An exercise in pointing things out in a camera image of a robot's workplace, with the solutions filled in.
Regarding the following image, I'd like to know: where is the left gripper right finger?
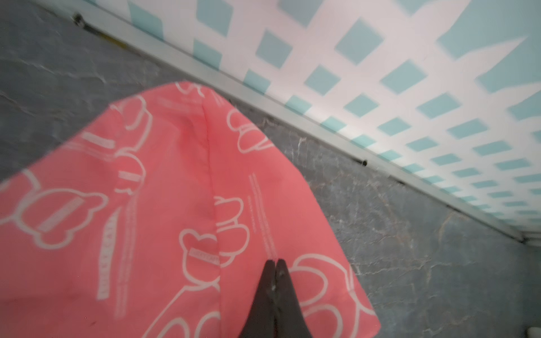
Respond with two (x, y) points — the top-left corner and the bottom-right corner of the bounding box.
(274, 259), (312, 338)

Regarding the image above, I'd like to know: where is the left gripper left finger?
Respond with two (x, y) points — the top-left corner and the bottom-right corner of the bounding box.
(239, 260), (276, 337)

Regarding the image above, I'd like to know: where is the pink patterned kids jacket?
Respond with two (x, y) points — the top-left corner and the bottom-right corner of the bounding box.
(1, 82), (381, 337)

